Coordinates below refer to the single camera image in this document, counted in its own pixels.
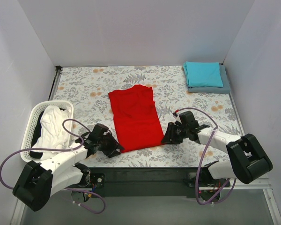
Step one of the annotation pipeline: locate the red t shirt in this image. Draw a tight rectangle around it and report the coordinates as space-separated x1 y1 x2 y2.
108 85 164 153

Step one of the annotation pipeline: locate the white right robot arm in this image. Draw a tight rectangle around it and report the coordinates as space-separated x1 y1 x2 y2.
162 121 273 186

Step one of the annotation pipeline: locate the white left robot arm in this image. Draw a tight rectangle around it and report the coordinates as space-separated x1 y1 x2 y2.
12 132 124 211

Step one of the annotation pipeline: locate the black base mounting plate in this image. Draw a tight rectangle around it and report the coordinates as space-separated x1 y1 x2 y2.
84 166 231 199

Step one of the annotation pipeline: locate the folded grey-blue t shirt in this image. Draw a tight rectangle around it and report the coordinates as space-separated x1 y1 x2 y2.
188 65 231 94

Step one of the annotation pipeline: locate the folded turquoise t shirt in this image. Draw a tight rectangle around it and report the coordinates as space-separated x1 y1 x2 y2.
183 61 223 87

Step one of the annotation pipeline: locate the black garment in basket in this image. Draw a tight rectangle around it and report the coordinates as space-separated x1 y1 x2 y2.
29 106 71 159

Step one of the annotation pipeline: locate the white plastic laundry basket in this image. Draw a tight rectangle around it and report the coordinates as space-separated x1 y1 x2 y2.
21 100 74 149

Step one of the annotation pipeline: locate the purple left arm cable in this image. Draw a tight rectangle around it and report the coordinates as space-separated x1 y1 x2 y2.
0 119 106 214

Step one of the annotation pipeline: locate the aluminium frame rail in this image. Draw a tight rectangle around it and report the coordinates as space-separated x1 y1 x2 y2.
196 178 272 191

